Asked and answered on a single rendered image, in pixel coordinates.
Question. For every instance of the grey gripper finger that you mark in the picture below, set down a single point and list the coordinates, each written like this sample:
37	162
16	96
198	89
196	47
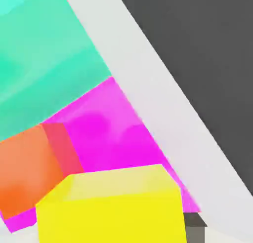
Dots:
194	230

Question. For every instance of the small orange cube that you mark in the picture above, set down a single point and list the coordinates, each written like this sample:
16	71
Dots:
29	168

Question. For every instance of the large teal box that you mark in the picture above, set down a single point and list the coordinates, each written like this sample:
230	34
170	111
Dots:
39	59

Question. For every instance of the small yellow cube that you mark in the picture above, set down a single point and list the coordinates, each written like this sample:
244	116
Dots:
110	217

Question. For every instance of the large magenta box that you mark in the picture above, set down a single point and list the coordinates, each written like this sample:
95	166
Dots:
118	140

